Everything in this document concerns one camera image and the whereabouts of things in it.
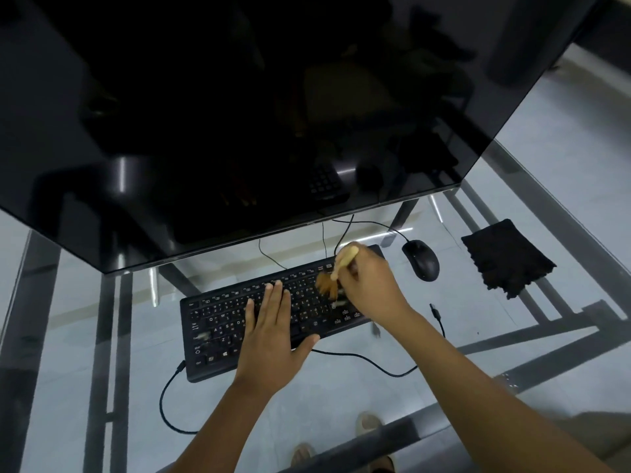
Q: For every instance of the person's left hand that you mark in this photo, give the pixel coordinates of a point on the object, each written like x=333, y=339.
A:
x=268, y=349

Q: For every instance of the person's right hand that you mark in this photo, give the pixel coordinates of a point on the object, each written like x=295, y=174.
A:
x=374, y=290

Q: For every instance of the person's left little finger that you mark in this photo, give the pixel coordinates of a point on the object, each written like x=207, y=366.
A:
x=250, y=317

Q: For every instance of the person's left middle finger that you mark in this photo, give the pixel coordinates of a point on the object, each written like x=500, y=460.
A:
x=277, y=302

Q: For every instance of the person's left thumb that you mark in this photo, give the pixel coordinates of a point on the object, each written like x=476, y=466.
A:
x=306, y=345

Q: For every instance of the person's right fingers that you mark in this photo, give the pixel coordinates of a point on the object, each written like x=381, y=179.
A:
x=347, y=285

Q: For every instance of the black computer keyboard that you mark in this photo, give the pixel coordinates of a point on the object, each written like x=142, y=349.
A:
x=217, y=320

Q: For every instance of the person's right forearm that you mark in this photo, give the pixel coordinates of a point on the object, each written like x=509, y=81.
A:
x=473, y=389

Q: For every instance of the person's left forearm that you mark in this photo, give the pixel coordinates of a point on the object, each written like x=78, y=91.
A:
x=222, y=428

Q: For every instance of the black computer mouse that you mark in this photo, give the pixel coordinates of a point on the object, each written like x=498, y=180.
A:
x=421, y=261

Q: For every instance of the person's right shoe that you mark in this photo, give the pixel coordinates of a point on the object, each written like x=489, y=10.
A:
x=368, y=423

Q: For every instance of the person's shoe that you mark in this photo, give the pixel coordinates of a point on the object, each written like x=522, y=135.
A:
x=368, y=423
x=301, y=455

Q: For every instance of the person's left shoe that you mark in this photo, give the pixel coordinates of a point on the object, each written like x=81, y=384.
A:
x=301, y=455

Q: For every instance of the black cleaning cloth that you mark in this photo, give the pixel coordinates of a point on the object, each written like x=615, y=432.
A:
x=507, y=258

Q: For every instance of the large black monitor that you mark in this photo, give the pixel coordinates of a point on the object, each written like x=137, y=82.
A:
x=197, y=118

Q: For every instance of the grey metal table frame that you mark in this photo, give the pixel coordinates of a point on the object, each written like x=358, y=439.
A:
x=542, y=331

